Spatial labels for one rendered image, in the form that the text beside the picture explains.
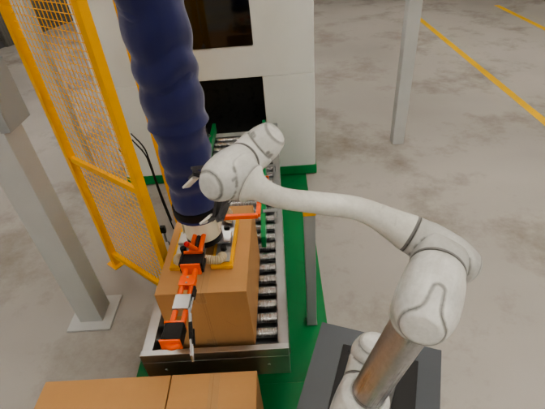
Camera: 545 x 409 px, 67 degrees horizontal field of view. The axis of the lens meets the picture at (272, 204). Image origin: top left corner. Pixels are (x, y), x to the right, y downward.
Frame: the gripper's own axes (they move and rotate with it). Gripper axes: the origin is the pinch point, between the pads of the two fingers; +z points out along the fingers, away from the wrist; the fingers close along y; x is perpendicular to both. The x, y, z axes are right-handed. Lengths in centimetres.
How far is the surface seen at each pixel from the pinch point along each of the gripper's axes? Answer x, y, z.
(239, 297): -32, -33, 37
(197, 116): -16.8, 32.6, -2.5
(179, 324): 4.9, -32.0, 29.7
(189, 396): -14, -61, 75
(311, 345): -110, -78, 86
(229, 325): -34, -41, 55
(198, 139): -18.7, 27.0, 4.3
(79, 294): -27, 18, 172
